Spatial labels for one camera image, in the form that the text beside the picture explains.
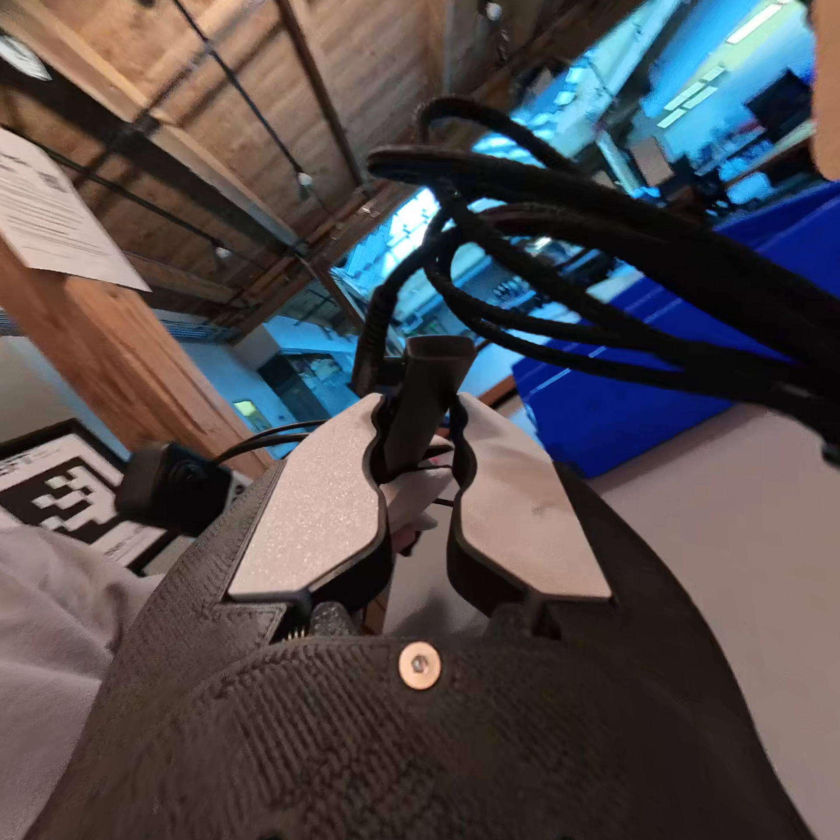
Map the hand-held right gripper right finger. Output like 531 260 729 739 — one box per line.
448 392 613 605

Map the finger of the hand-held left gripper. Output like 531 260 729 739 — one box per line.
381 436 455 534

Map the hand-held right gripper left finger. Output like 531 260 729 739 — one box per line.
226 392 395 608

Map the grey usb hub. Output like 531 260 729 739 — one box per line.
382 336 478 481

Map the black braided cable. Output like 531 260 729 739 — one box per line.
351 95 840 467

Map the black white marker board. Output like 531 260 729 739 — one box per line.
0 419 172 575

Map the blue plastic bin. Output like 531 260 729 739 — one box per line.
512 180 840 479

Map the white paper notice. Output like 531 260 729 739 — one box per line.
0 128 152 293

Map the wooden post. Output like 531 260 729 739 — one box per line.
0 236 277 480

